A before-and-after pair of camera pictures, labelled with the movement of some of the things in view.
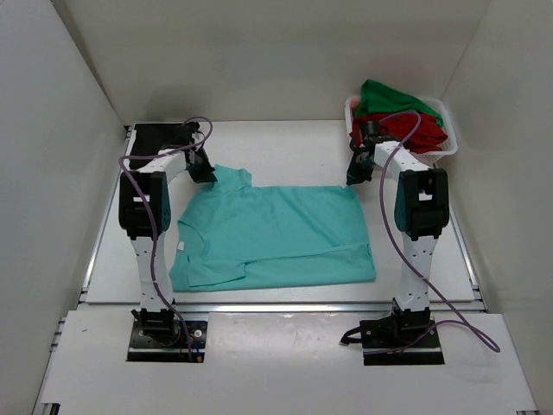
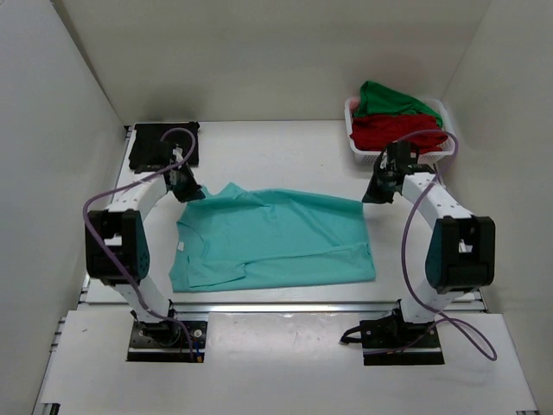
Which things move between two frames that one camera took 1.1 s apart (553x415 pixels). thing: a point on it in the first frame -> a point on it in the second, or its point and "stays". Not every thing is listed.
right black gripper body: (359, 169) -> (378, 189)
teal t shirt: (232, 233) stays
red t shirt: (429, 136) stays
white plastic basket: (451, 147) stays
